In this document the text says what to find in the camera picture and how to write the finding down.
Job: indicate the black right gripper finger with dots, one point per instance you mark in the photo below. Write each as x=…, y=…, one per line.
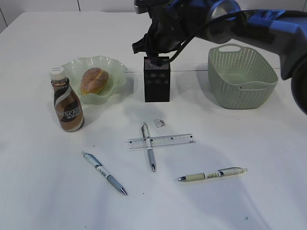
x=157, y=61

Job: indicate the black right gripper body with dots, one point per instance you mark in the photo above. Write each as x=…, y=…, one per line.
x=173, y=22

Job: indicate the sugared bread roll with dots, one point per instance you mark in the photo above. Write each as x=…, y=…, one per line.
x=94, y=80

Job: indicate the clear plastic ruler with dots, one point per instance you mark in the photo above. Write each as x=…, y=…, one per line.
x=151, y=142

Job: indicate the Nescafe coffee bottle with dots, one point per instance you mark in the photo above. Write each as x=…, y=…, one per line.
x=66, y=102

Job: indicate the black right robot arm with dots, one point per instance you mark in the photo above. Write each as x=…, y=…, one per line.
x=282, y=32

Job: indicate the black mesh pen holder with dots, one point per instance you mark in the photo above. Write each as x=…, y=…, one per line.
x=156, y=82

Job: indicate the green ruffled glass plate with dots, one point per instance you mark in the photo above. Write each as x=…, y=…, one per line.
x=76, y=68

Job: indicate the green woven plastic basket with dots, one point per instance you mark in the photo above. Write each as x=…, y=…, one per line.
x=240, y=77

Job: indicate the blue grey ballpoint pen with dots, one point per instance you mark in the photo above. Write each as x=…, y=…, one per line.
x=99, y=167

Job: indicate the cream ballpoint pen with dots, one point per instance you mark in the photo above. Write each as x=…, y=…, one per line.
x=220, y=173

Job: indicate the small torn paper bit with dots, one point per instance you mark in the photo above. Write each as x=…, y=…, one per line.
x=159, y=123

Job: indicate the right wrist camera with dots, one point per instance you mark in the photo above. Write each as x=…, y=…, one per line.
x=141, y=6

